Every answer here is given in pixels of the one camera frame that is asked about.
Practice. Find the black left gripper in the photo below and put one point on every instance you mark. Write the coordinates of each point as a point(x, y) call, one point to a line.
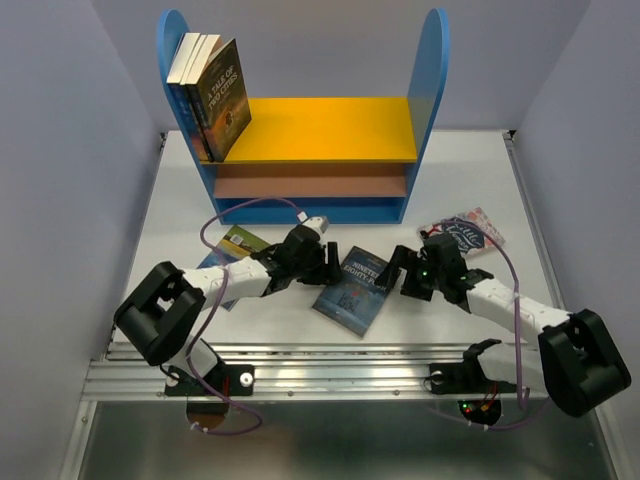
point(332, 269)

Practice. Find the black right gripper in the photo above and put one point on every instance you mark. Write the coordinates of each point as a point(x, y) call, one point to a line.
point(399, 258)

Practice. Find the Nineteen Eighty-Four dark book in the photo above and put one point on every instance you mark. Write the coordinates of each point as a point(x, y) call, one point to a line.
point(356, 300)

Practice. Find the Little Women floral book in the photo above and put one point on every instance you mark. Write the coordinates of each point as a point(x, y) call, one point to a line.
point(473, 231)

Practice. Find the blue green landscape book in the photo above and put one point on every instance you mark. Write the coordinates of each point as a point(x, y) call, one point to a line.
point(232, 250)

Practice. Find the A Tale of Two Cities book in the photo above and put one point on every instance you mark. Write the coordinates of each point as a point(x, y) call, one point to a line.
point(221, 96)

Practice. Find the Three Days to See book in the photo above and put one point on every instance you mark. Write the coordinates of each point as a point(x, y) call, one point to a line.
point(188, 82)

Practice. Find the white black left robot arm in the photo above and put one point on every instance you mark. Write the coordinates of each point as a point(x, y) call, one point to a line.
point(159, 316)

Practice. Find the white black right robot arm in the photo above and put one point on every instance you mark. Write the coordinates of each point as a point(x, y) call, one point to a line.
point(569, 356)

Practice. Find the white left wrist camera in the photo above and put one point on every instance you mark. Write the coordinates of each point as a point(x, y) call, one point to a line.
point(319, 224)

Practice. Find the aluminium mounting rail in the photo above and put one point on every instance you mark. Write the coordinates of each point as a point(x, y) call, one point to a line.
point(287, 372)

